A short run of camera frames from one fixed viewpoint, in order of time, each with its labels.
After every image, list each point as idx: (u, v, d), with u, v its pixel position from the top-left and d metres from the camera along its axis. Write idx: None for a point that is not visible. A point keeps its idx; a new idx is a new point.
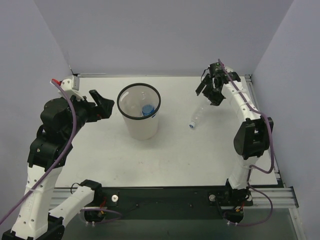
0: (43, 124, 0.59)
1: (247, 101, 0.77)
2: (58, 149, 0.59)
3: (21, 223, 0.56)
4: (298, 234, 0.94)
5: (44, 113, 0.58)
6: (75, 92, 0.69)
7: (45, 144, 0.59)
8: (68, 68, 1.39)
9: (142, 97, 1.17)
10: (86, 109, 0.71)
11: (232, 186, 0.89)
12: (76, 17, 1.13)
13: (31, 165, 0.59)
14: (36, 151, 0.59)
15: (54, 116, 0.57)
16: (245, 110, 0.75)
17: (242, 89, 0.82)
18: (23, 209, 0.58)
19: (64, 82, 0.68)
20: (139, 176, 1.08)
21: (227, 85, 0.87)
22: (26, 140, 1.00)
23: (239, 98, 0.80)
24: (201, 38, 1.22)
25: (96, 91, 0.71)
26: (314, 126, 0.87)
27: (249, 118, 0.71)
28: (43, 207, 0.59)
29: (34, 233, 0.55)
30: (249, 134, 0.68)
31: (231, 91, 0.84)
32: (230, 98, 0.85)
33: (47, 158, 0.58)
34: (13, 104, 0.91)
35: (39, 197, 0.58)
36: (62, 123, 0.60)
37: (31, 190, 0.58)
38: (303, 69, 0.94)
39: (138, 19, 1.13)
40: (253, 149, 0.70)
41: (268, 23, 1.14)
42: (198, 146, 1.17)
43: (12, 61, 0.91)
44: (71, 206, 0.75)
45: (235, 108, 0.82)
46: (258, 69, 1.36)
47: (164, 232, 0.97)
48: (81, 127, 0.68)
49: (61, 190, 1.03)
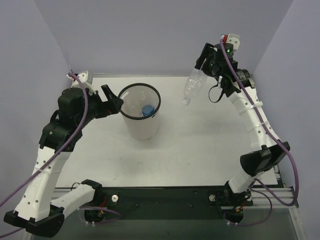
0: (58, 109, 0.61)
1: (263, 121, 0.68)
2: (69, 134, 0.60)
3: (25, 203, 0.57)
4: (298, 234, 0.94)
5: (61, 98, 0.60)
6: (89, 85, 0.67)
7: (57, 128, 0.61)
8: (68, 68, 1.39)
9: (142, 97, 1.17)
10: (97, 102, 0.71)
11: (234, 190, 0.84)
12: (77, 18, 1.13)
13: (42, 147, 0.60)
14: (49, 134, 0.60)
15: (70, 101, 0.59)
16: (260, 132, 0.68)
17: (257, 102, 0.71)
18: (28, 190, 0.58)
19: (79, 76, 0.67)
20: (139, 176, 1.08)
21: (238, 94, 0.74)
22: (27, 140, 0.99)
23: (254, 116, 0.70)
24: (201, 38, 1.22)
25: (108, 86, 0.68)
26: (313, 126, 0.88)
27: (265, 147, 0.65)
28: (48, 189, 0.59)
29: (36, 215, 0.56)
30: (263, 162, 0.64)
31: (243, 103, 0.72)
32: (240, 109, 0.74)
33: (58, 141, 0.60)
34: (13, 103, 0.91)
35: (46, 177, 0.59)
36: (76, 109, 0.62)
37: (39, 170, 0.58)
38: (302, 68, 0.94)
39: (139, 19, 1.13)
40: (263, 168, 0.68)
41: (268, 23, 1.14)
42: (198, 146, 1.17)
43: (12, 60, 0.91)
44: (71, 199, 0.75)
45: (245, 123, 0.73)
46: (258, 69, 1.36)
47: (164, 232, 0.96)
48: (92, 119, 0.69)
49: (62, 190, 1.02)
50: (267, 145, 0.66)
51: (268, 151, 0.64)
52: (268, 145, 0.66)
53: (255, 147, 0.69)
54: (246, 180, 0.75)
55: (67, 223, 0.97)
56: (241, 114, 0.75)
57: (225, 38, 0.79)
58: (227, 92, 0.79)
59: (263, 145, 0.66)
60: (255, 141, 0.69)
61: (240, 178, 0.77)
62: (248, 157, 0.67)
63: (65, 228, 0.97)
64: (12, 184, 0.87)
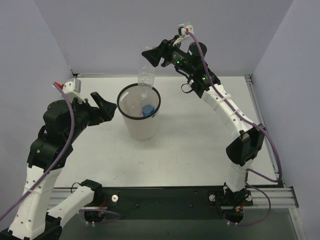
0: (45, 125, 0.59)
1: (235, 109, 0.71)
2: (58, 151, 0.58)
3: (18, 223, 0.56)
4: (298, 234, 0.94)
5: (47, 114, 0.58)
6: (76, 94, 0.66)
7: (45, 145, 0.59)
8: (68, 68, 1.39)
9: (142, 97, 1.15)
10: (88, 111, 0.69)
11: (232, 189, 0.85)
12: (76, 17, 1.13)
13: (31, 166, 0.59)
14: (36, 152, 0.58)
15: (57, 117, 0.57)
16: (235, 120, 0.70)
17: (226, 95, 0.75)
18: (21, 209, 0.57)
19: (66, 84, 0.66)
20: (139, 175, 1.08)
21: (208, 91, 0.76)
22: (26, 141, 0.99)
23: (226, 107, 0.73)
24: (201, 38, 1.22)
25: (97, 93, 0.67)
26: (313, 127, 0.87)
27: (243, 131, 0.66)
28: (40, 208, 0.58)
29: (30, 233, 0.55)
30: (245, 148, 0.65)
31: (214, 99, 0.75)
32: (213, 104, 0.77)
33: (46, 159, 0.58)
34: (12, 104, 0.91)
35: (37, 197, 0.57)
36: (64, 124, 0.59)
37: (29, 190, 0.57)
38: (302, 68, 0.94)
39: (139, 19, 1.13)
40: (248, 154, 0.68)
41: (268, 23, 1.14)
42: (198, 146, 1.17)
43: (12, 61, 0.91)
44: (69, 207, 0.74)
45: (221, 117, 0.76)
46: (258, 69, 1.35)
47: (164, 232, 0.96)
48: (83, 129, 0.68)
49: (59, 191, 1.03)
50: (244, 130, 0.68)
51: (246, 136, 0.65)
52: (245, 130, 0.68)
53: (234, 135, 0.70)
54: (239, 173, 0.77)
55: (68, 222, 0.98)
56: (215, 110, 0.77)
57: (187, 30, 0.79)
58: (198, 92, 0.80)
59: (241, 130, 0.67)
60: (233, 130, 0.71)
61: (235, 174, 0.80)
62: (232, 146, 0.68)
63: (67, 228, 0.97)
64: (10, 186, 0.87)
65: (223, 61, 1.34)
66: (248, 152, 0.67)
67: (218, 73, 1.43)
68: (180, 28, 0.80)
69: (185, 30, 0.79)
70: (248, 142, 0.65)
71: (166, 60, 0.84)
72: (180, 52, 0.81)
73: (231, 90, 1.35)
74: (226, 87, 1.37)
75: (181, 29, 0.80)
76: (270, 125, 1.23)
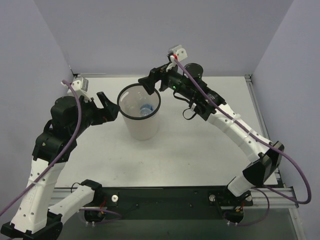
0: (52, 119, 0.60)
1: (249, 130, 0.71)
2: (63, 145, 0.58)
3: (21, 216, 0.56)
4: (298, 234, 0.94)
5: (54, 107, 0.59)
6: (84, 93, 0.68)
7: (50, 139, 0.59)
8: (68, 68, 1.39)
9: (139, 97, 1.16)
10: (93, 110, 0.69)
11: (235, 194, 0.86)
12: (76, 16, 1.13)
13: (36, 158, 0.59)
14: (41, 145, 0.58)
15: (63, 111, 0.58)
16: (251, 142, 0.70)
17: (235, 115, 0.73)
18: (24, 202, 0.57)
19: (74, 83, 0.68)
20: (139, 175, 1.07)
21: (215, 114, 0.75)
22: (27, 140, 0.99)
23: (238, 129, 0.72)
24: (201, 38, 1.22)
25: (103, 94, 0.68)
26: (313, 127, 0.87)
27: (261, 153, 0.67)
28: (44, 200, 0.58)
29: (32, 227, 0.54)
30: (267, 170, 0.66)
31: (223, 121, 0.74)
32: (223, 126, 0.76)
33: (51, 152, 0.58)
34: (13, 103, 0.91)
35: (41, 190, 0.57)
36: (70, 119, 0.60)
37: (33, 183, 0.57)
38: (303, 68, 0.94)
39: (139, 19, 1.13)
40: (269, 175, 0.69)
41: (267, 23, 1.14)
42: (198, 147, 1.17)
43: (12, 60, 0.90)
44: (70, 204, 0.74)
45: (234, 138, 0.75)
46: (258, 69, 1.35)
47: (164, 232, 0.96)
48: (86, 127, 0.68)
49: (61, 190, 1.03)
50: (262, 151, 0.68)
51: (266, 159, 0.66)
52: (263, 151, 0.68)
53: (251, 157, 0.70)
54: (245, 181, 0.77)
55: (68, 222, 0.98)
56: (225, 131, 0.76)
57: (175, 57, 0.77)
58: (202, 115, 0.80)
59: (260, 153, 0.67)
60: (250, 152, 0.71)
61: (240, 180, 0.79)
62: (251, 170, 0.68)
63: (66, 228, 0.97)
64: (11, 185, 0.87)
65: (223, 61, 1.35)
66: (269, 172, 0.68)
67: (218, 74, 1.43)
68: (169, 55, 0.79)
69: (173, 57, 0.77)
70: (271, 163, 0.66)
71: (163, 84, 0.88)
72: (175, 76, 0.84)
73: (231, 91, 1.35)
74: (226, 87, 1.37)
75: (170, 56, 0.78)
76: (270, 125, 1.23)
